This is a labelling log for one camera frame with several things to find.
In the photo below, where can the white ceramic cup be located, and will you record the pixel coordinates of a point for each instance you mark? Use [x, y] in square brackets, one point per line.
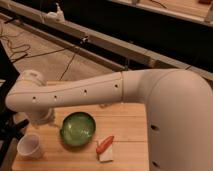
[30, 146]

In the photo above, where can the green ceramic bowl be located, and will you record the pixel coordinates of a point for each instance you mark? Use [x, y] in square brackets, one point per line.
[77, 129]

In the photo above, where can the white cloth piece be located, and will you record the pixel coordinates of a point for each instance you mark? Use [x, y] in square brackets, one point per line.
[107, 153]

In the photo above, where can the long metal rail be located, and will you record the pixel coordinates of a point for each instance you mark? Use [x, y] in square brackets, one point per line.
[153, 38]

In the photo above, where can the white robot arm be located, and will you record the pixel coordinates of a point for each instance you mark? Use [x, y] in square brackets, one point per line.
[162, 120]

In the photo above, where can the orange carrot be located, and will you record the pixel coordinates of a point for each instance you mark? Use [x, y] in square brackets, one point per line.
[104, 145]

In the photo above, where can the white object on rail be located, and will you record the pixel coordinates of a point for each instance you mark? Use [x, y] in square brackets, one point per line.
[58, 15]

